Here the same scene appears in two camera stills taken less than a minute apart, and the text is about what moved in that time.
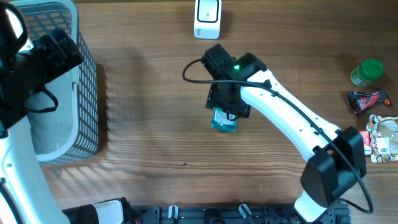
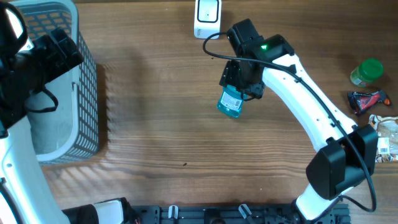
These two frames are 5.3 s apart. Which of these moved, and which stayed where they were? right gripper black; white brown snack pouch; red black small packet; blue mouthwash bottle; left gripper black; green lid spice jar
Moved: right gripper black; blue mouthwash bottle
Stayed: red black small packet; green lid spice jar; left gripper black; white brown snack pouch
